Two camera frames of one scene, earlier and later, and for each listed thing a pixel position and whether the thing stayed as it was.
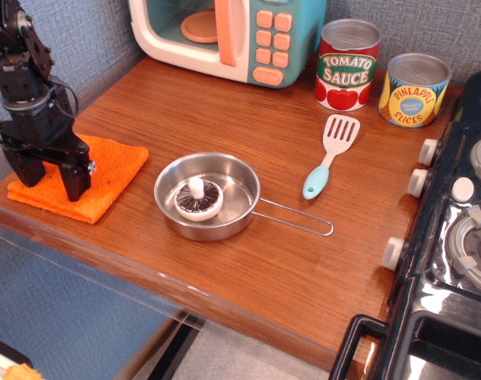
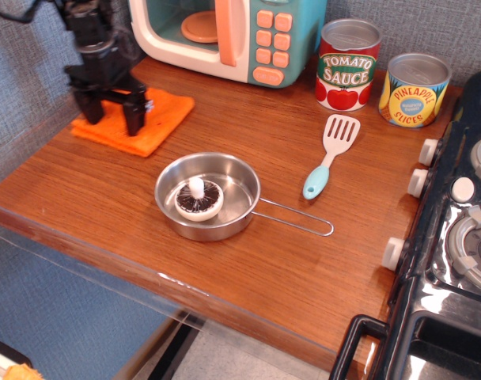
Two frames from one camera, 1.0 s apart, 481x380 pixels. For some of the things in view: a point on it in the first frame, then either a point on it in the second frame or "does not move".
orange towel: x=115 y=163 -> x=165 y=114
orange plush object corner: x=21 y=372 does not move
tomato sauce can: x=348 y=51 does not move
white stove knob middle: x=417 y=182 does not move
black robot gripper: x=43 y=127 -> x=105 y=68
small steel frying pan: x=211 y=195 does not move
